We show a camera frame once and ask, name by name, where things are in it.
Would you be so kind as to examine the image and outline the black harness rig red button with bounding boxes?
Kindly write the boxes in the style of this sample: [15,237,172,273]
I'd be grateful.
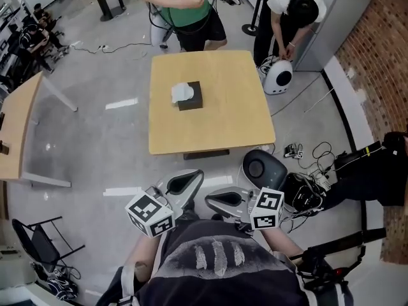
[296,227,387,295]

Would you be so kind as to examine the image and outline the black folding chair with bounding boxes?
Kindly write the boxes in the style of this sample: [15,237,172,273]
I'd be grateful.
[11,215,86,270]

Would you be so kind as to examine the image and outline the open grey pod case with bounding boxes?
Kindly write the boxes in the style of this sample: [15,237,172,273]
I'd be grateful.
[242,149,326,213]

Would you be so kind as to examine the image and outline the wooden desk white legs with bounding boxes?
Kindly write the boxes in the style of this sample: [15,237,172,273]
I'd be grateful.
[0,71,78,188]

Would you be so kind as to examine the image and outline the long grey floor cable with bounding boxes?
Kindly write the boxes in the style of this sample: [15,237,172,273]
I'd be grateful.
[270,73,323,117]

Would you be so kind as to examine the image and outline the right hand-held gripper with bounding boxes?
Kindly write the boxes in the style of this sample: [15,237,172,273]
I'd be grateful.
[204,186,284,235]

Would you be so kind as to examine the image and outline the person's left forearm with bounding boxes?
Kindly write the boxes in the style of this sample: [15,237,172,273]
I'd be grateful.
[122,234,161,283]

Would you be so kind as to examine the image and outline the black tangled cable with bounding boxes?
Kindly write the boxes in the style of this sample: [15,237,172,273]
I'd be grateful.
[312,142,335,173]

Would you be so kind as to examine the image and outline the black tissue box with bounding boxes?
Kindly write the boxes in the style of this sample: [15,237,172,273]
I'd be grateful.
[177,81,204,112]

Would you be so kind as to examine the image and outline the white cabinet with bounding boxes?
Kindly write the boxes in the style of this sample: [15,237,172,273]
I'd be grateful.
[0,242,36,289]

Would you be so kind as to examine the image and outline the square wooden pedestal table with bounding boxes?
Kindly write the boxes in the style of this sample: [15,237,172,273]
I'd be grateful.
[148,50,277,161]

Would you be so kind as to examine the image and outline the long black floor cable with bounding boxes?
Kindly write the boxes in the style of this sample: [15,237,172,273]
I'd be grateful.
[69,41,152,54]

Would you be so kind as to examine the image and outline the black stanchion post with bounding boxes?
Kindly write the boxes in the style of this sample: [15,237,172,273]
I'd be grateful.
[241,0,267,37]

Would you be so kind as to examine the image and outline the dark blue patterned bag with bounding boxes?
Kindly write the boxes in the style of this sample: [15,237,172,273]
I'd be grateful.
[47,271,79,301]

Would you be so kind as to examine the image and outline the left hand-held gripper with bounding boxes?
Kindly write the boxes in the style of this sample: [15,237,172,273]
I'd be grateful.
[124,169,205,238]

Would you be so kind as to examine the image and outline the white pod backpack case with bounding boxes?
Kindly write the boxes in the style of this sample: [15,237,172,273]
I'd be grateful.
[149,24,175,47]
[259,55,294,95]

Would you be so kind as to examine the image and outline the long white floor cable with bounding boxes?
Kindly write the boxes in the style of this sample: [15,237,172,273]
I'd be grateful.
[304,87,335,113]

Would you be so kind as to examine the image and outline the person's right forearm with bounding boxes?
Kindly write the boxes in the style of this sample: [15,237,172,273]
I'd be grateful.
[264,228,304,261]

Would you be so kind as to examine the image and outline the small tagged device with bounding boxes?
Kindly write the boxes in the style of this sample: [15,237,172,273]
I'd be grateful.
[284,143,304,159]

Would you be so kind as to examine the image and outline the white tissue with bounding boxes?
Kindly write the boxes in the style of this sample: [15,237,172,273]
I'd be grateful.
[171,82,194,105]

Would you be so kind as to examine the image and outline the black box yellow label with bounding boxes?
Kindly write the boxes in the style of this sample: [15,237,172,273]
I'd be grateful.
[334,140,383,169]

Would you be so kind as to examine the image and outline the grey metal cabinet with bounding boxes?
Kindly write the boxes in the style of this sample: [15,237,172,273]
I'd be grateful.
[293,0,374,73]

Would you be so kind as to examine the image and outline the person's black printed t-shirt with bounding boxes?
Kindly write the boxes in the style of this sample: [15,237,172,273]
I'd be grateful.
[95,218,354,306]

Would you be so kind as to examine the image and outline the grey backpack shoulder strap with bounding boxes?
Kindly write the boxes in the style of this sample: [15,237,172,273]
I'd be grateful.
[273,250,319,306]
[117,265,138,306]

